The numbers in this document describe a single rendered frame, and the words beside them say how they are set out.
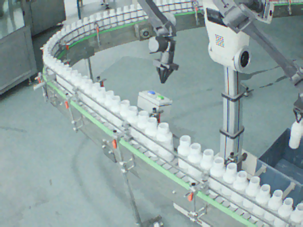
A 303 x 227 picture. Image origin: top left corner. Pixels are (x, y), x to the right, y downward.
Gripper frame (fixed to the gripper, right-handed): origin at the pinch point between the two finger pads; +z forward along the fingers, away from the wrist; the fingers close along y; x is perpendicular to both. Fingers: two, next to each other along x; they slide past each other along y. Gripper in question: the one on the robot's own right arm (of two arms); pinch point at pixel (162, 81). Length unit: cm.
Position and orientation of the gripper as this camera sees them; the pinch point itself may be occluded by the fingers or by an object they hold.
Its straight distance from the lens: 164.6
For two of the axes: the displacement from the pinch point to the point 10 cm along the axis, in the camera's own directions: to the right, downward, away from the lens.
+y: 6.4, 3.8, -6.7
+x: 7.5, -1.3, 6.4
